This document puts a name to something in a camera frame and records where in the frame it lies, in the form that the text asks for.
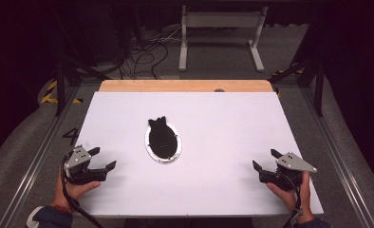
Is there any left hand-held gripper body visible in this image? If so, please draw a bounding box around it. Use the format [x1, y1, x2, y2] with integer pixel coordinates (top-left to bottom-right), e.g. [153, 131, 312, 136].
[63, 144, 108, 186]

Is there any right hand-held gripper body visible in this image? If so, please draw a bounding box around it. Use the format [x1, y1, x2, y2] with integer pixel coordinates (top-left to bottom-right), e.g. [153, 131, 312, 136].
[259, 151, 318, 192]

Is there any oval silver photo frame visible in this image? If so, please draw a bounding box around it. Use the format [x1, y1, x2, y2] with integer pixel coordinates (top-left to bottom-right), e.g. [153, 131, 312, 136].
[144, 116, 183, 165]

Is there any person's left hand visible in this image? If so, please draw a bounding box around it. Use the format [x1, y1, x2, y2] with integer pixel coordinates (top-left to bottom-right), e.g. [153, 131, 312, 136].
[52, 167, 102, 210]

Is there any person's right hand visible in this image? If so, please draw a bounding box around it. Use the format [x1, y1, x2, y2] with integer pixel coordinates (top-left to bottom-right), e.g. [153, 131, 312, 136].
[266, 171, 316, 224]

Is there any white board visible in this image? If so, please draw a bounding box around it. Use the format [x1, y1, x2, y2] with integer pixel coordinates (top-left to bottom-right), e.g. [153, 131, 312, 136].
[48, 91, 325, 219]

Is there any red wrist band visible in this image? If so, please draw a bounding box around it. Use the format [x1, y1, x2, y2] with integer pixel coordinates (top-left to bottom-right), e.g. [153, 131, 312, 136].
[52, 203, 73, 214]

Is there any yellow black floor tape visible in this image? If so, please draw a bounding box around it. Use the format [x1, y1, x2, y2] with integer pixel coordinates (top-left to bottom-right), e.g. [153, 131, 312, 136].
[40, 80, 84, 105]

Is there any black metal stand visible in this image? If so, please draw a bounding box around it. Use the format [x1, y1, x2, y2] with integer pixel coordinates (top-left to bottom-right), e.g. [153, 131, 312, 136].
[53, 56, 112, 118]
[269, 56, 326, 118]

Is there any wooden table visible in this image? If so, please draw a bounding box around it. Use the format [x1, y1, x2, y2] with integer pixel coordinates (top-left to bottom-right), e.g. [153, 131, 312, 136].
[98, 79, 274, 93]

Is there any aluminium rail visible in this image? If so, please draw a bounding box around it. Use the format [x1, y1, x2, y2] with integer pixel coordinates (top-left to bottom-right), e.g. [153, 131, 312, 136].
[0, 84, 82, 228]
[302, 86, 374, 228]

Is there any right hand-held gripper cable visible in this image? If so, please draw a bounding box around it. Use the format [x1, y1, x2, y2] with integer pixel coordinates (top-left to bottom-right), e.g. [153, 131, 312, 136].
[282, 173, 304, 228]

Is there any hand-held gripper cable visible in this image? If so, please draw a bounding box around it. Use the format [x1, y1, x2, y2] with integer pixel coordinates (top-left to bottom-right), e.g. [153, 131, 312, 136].
[60, 151, 104, 228]
[282, 173, 304, 228]

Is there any left hand-held gripper cable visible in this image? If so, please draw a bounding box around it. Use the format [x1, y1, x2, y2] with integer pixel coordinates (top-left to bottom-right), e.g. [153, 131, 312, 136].
[60, 151, 104, 228]

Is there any bundle of black cables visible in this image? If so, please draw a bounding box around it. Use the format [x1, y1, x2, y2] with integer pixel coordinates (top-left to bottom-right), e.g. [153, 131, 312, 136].
[112, 25, 183, 80]

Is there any white metal desk frame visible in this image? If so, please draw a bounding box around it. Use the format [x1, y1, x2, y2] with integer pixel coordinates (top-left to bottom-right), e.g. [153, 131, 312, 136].
[178, 4, 270, 73]

